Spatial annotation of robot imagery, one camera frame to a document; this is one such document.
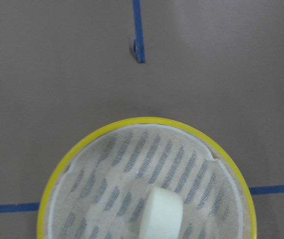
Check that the white steamed bun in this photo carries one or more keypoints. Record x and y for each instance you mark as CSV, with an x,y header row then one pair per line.
x,y
162,215

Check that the yellow bamboo steamer basket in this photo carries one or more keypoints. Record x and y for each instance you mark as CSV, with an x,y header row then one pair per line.
x,y
100,187

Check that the blue tape line under steamer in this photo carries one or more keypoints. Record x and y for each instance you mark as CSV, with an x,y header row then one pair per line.
x,y
32,207

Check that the short blue tape stub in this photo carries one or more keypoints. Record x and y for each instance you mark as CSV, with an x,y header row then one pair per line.
x,y
138,43

